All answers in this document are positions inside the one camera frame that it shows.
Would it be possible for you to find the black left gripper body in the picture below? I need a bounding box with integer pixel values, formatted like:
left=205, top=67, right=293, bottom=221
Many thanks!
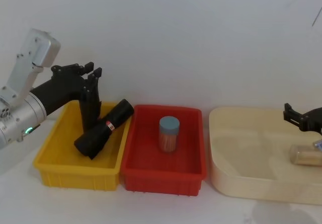
left=29, top=71, right=89, bottom=116

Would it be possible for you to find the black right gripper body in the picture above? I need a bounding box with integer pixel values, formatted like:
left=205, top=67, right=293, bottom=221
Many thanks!
left=299, top=107, right=322, bottom=135

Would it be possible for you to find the plain black bag roll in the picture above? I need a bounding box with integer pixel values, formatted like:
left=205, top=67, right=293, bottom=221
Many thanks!
left=79, top=93, right=103, bottom=133

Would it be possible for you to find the clear toothpick jar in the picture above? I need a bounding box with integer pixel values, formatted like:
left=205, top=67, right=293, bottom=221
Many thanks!
left=288, top=144, right=322, bottom=166

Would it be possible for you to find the black bag roll with label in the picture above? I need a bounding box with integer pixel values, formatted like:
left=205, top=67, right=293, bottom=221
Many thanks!
left=73, top=98, right=135, bottom=161

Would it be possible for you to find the cream plastic tray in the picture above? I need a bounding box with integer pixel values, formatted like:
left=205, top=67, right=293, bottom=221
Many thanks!
left=208, top=106, right=322, bottom=206

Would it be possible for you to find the yellow plastic bin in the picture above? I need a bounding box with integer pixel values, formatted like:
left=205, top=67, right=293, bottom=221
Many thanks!
left=32, top=100, right=131, bottom=192

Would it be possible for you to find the red plastic bin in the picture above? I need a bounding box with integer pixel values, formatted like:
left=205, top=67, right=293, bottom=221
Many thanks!
left=119, top=104, right=207, bottom=197

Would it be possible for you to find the toothpick jar with blue lid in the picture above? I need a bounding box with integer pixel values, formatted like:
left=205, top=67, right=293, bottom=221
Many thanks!
left=158, top=116, right=181, bottom=156

